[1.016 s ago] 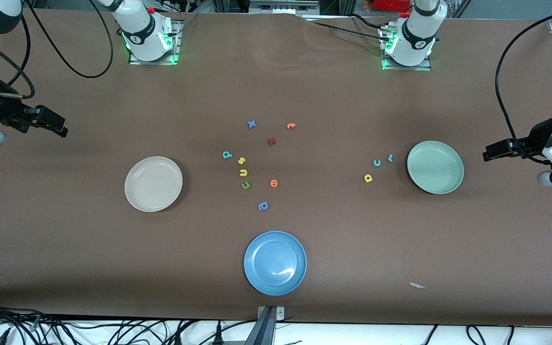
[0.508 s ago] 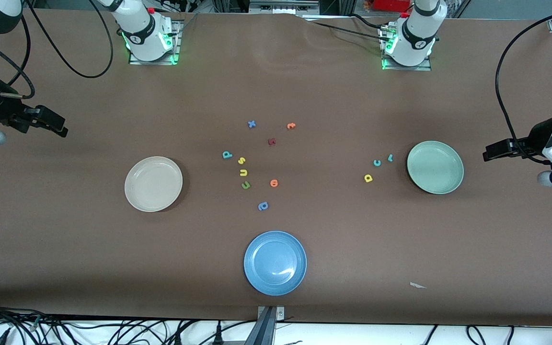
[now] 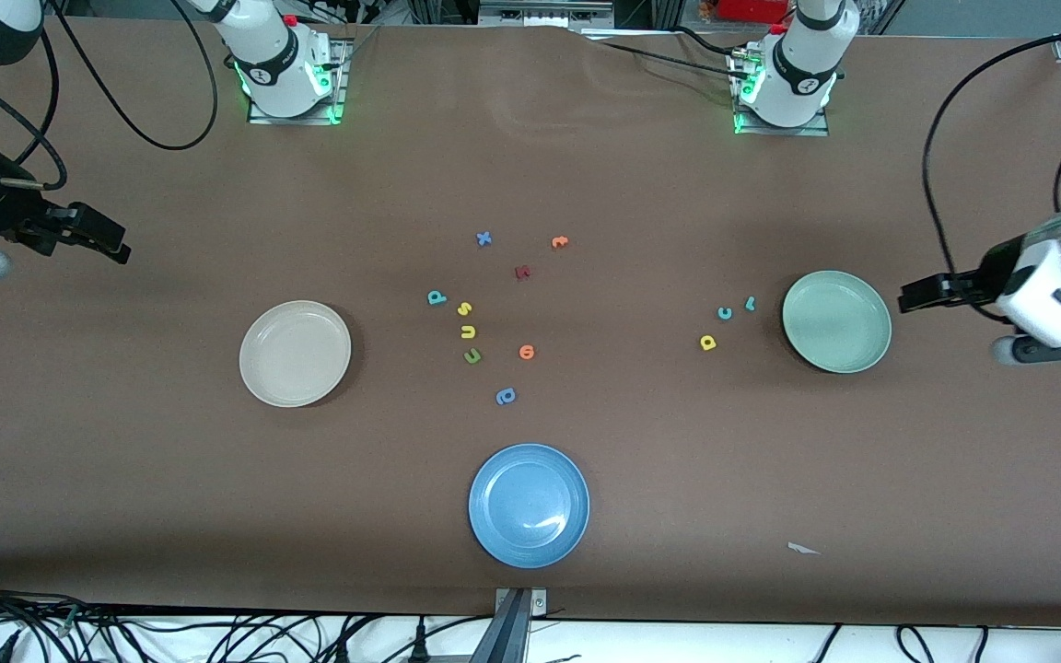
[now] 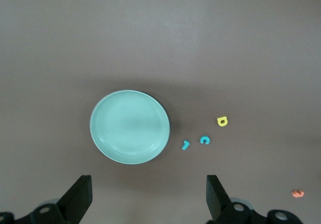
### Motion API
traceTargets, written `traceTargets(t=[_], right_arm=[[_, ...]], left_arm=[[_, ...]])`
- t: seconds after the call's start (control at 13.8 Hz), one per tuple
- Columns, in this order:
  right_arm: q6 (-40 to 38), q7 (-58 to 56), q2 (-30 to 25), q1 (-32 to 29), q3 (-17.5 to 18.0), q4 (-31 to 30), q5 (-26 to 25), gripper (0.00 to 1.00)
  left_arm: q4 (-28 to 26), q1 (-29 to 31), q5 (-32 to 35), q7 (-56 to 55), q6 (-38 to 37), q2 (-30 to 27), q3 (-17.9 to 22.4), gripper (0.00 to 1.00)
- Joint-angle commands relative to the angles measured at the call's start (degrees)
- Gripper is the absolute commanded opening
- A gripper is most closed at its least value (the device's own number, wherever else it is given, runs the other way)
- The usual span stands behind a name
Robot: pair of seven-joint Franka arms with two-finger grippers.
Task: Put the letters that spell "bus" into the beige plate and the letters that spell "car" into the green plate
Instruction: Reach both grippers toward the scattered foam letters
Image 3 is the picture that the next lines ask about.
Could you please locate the red background object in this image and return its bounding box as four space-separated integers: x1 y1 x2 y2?
713 0 791 25

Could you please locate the brown table cover mat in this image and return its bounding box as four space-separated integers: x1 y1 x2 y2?
0 14 1061 629

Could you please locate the black base power cable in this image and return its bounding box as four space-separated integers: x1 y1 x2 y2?
586 40 752 79
673 25 739 58

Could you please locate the beige brown plate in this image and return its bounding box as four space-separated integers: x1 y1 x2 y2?
239 300 353 408

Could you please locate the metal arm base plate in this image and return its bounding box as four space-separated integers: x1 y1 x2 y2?
248 39 348 126
731 48 831 138

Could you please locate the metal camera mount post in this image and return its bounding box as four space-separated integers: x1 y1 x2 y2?
471 587 548 663

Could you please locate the light green plate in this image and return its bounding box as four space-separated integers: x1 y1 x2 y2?
781 270 892 375

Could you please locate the grey device box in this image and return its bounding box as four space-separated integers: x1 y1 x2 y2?
478 0 615 29

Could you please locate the blue plate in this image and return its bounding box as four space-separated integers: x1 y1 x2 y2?
468 443 591 569

